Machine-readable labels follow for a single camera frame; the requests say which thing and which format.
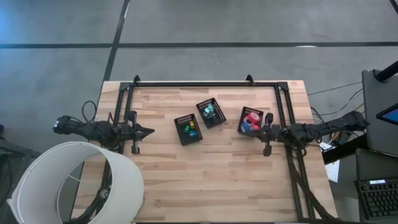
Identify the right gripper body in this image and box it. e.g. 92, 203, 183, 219
262, 112, 289, 157

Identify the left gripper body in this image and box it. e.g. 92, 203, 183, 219
119, 110, 141, 155

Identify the black slotted plastic basket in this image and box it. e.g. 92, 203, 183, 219
195, 97, 227, 129
238, 106, 265, 135
174, 113, 203, 146

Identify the white lamp shade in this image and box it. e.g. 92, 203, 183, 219
6, 141, 146, 224

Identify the black lamp stand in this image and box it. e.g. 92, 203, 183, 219
63, 158, 114, 224

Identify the white paper sheet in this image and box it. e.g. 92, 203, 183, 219
317, 139, 341, 184

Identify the black metal bar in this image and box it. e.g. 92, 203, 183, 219
322, 133, 368, 166

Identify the dark grey computer tower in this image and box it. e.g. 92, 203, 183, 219
361, 68, 398, 157

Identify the blue screen tablet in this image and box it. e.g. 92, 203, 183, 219
375, 103, 398, 126

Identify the black keyboard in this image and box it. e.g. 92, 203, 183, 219
355, 178, 398, 221

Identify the black pole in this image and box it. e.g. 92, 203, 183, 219
374, 60, 398, 83

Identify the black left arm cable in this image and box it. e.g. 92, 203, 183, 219
81, 100, 98, 124

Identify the black aluminium table frame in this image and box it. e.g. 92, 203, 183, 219
114, 81, 315, 222

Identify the black cable bundle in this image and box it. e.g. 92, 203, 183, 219
289, 155, 341, 223

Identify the thin black floor cable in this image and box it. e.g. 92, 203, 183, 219
307, 81, 364, 96

